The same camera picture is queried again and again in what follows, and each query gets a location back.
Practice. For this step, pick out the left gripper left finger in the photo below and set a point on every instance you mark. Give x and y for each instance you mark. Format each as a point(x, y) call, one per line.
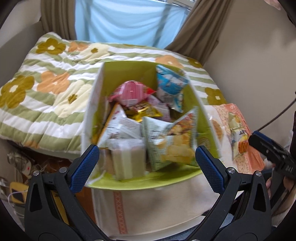
point(52, 211)

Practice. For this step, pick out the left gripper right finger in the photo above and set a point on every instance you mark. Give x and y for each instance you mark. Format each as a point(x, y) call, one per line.
point(242, 210)

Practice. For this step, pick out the pink white snack bag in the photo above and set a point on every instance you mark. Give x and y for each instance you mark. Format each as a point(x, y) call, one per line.
point(119, 126)

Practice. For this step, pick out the person's right hand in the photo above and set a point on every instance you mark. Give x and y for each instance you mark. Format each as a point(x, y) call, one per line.
point(280, 189)

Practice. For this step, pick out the white gold snack bag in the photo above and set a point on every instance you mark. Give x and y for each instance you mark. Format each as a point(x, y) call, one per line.
point(239, 135)

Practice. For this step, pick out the clear wrapped pastry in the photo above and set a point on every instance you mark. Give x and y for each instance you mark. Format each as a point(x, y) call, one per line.
point(216, 132)

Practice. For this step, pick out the pink peach towel mat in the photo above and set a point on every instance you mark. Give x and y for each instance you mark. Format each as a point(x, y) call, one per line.
point(151, 214)

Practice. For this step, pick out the corn chip snack bag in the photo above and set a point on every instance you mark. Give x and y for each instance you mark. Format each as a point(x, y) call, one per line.
point(169, 143)

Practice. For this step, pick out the floral striped quilt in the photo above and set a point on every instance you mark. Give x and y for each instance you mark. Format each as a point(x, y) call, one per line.
point(43, 105)

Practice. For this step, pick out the blue white snack bag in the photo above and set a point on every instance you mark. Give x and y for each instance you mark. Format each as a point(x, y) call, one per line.
point(171, 85)

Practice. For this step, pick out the yellow chocolate snack bag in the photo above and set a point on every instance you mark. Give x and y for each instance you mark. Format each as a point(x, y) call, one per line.
point(140, 110)

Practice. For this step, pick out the pink yellow snack bag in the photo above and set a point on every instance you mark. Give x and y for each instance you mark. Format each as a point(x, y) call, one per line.
point(131, 93)

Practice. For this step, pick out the right brown curtain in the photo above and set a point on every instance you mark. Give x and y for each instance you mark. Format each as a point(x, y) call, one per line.
point(200, 33)

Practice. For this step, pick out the brown curtain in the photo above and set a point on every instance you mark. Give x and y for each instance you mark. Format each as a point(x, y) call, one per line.
point(58, 16)
point(200, 33)

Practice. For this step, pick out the light blue window cloth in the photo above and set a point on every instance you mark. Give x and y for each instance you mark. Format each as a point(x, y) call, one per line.
point(147, 23)

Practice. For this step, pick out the left brown curtain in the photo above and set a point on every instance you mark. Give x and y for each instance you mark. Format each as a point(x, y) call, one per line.
point(58, 16)

